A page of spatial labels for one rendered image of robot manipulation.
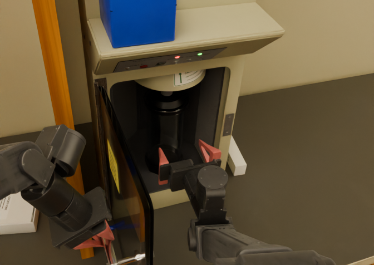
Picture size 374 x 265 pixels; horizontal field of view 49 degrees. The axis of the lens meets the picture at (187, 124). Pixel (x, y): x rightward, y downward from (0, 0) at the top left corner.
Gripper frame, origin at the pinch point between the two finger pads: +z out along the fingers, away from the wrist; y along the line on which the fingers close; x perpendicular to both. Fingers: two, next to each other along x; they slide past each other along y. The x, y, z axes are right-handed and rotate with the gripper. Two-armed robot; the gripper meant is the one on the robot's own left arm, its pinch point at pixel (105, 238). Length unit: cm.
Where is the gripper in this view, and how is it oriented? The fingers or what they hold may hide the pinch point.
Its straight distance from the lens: 77.6
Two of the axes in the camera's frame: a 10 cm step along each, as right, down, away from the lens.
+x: 3.5, 6.2, -7.0
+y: -8.6, 5.1, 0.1
